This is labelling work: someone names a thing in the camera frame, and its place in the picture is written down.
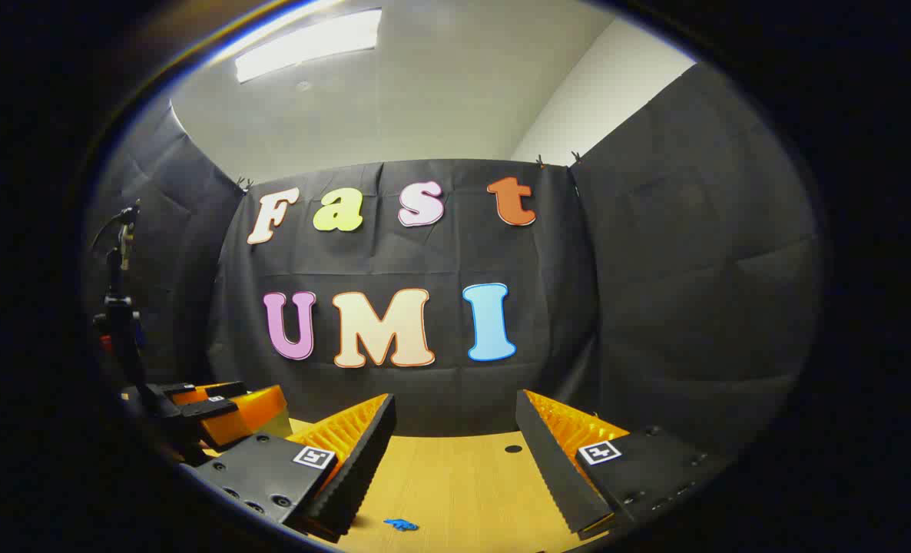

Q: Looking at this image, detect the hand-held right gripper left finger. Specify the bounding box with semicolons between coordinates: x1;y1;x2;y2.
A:
190;393;396;542

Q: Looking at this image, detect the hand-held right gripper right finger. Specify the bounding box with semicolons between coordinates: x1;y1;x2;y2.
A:
515;389;733;538

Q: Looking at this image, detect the wooden desktop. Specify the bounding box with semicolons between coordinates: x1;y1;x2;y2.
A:
279;417;614;553

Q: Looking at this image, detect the black backdrop cloth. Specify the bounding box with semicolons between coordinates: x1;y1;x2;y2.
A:
79;61;829;462

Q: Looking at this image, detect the rectangular ceiling light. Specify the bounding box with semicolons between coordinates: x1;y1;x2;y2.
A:
234;8;383;84

